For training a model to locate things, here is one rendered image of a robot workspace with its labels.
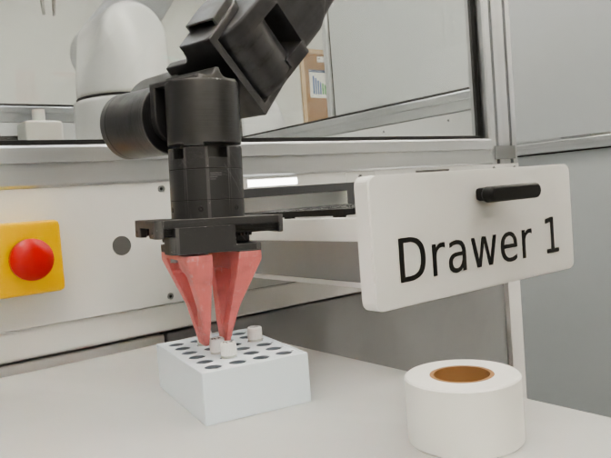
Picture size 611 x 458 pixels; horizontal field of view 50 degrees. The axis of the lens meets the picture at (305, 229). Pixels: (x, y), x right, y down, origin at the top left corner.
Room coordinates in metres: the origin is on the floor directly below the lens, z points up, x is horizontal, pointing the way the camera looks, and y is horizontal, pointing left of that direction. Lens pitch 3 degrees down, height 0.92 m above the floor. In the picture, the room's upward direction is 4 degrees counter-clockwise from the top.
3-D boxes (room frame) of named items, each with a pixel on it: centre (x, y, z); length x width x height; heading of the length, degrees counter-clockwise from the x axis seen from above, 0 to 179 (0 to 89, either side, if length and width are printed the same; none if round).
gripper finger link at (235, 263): (0.51, 0.08, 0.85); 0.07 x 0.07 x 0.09; 28
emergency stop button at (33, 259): (0.63, 0.26, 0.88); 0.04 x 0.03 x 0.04; 127
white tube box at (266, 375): (0.53, 0.07, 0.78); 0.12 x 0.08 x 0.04; 27
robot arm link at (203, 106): (0.52, 0.08, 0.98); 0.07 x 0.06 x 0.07; 50
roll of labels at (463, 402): (0.40, -0.09, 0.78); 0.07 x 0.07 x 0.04
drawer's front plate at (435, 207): (0.61, -0.16, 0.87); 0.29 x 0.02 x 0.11; 127
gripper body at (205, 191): (0.52, 0.07, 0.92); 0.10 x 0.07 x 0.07; 118
